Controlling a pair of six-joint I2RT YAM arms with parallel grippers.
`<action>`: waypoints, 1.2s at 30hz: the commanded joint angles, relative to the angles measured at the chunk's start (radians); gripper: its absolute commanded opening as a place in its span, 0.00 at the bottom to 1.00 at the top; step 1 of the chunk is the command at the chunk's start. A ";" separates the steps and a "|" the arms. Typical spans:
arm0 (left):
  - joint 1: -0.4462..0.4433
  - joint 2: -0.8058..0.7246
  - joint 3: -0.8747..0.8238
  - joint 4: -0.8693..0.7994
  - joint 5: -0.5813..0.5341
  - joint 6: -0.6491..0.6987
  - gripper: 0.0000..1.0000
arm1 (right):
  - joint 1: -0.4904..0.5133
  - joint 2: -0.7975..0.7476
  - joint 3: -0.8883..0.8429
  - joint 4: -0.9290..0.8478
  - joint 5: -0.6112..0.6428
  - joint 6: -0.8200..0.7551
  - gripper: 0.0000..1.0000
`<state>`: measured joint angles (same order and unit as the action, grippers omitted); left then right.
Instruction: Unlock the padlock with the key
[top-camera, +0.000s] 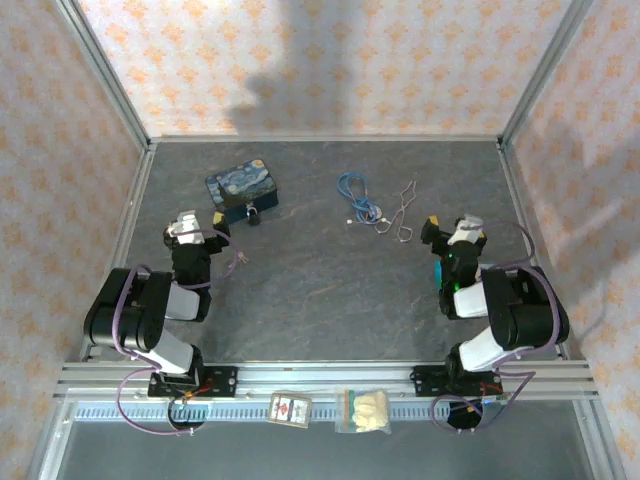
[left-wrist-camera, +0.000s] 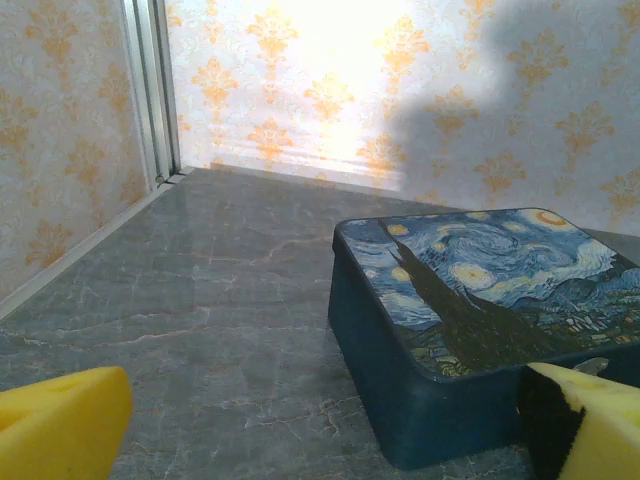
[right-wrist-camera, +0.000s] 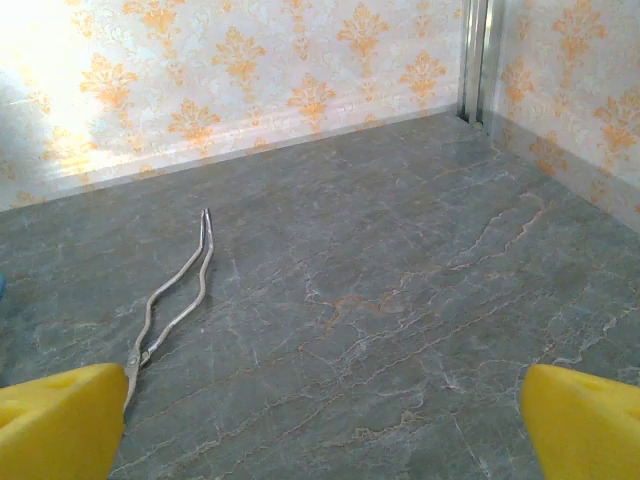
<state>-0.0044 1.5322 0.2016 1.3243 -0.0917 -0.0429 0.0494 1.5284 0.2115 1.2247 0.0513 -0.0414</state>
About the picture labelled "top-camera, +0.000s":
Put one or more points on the small dark padlock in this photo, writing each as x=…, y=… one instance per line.
x=254, y=217

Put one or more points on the starry night painted box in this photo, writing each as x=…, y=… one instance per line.
x=242, y=182

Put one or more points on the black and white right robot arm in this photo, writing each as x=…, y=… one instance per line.
x=520, y=310

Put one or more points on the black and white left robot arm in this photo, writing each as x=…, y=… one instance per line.
x=130, y=310

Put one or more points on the teal flat sheet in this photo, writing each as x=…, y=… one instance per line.
x=438, y=274

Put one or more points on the small controller board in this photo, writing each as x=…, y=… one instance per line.
x=495, y=400
x=197, y=409

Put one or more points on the clear bag with pale pieces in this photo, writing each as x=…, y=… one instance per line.
x=365, y=411

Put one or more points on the small printed card box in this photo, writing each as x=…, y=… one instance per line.
x=290, y=410

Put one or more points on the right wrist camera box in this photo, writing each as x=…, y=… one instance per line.
x=467, y=227

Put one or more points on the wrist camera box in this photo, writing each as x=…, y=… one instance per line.
x=467, y=227
x=186, y=226

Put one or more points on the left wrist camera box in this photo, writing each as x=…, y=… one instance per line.
x=186, y=226

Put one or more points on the aluminium side rail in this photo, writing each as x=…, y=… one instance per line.
x=520, y=200
x=131, y=215

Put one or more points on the short aluminium cross rail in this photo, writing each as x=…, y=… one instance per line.
x=325, y=139

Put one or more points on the aluminium frame post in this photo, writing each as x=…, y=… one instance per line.
x=111, y=80
x=542, y=75

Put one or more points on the wide aluminium base rail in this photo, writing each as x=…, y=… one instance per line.
x=325, y=375

